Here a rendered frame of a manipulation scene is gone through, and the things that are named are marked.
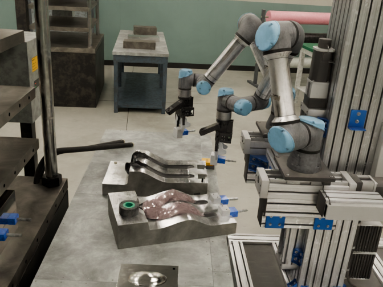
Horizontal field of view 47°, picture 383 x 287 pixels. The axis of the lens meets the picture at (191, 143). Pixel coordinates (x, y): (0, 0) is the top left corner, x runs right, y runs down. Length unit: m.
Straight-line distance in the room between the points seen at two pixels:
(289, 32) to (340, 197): 0.74
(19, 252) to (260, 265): 1.46
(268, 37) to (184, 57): 6.78
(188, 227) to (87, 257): 0.41
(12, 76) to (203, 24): 6.49
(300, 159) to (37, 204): 1.20
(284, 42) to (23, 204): 1.35
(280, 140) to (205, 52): 6.83
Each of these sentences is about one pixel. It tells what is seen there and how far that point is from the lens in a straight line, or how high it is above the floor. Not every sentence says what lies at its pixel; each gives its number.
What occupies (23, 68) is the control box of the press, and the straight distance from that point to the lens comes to 2.23.
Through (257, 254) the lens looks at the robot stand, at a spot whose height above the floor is 0.21.
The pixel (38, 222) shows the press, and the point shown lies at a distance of 2.01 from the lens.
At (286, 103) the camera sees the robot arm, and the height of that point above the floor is 1.35.
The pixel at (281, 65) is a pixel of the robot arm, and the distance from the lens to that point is 1.83.
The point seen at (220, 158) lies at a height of 0.95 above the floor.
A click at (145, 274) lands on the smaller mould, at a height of 0.86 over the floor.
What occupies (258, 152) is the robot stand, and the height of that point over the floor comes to 0.91.
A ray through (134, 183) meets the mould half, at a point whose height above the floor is 0.87.
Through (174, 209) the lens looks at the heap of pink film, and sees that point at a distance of 1.84.
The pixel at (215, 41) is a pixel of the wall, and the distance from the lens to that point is 8.56.
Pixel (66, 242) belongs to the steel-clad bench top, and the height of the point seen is 0.80.
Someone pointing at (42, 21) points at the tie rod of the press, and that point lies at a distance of 2.05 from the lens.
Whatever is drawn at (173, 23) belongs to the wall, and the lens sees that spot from 8.43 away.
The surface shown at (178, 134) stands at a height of 0.93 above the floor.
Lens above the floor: 1.84
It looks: 22 degrees down
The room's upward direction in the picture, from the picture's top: 4 degrees clockwise
